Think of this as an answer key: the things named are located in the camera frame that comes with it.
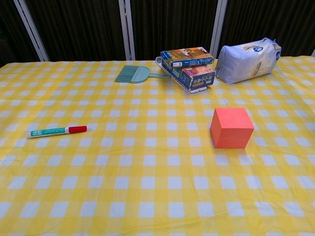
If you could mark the pink cube block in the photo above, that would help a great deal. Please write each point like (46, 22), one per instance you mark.
(231, 127)

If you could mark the red and white marker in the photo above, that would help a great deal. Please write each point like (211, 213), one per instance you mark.
(49, 132)

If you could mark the stack of snack boxes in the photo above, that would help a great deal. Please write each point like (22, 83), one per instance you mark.
(194, 91)

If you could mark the teal hand brush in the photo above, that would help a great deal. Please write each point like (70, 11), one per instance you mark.
(137, 75)

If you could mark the yellow white checkered tablecloth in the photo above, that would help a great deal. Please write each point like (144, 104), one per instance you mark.
(147, 172)

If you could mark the red orange carton box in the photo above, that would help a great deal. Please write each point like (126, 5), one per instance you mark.
(197, 77)

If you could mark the blue orange carton box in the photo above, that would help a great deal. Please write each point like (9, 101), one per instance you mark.
(187, 57)

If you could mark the white plastic bag package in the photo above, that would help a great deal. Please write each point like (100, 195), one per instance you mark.
(246, 64)

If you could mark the white frame post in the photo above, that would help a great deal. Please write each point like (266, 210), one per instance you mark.
(313, 53)
(30, 29)
(219, 24)
(126, 29)

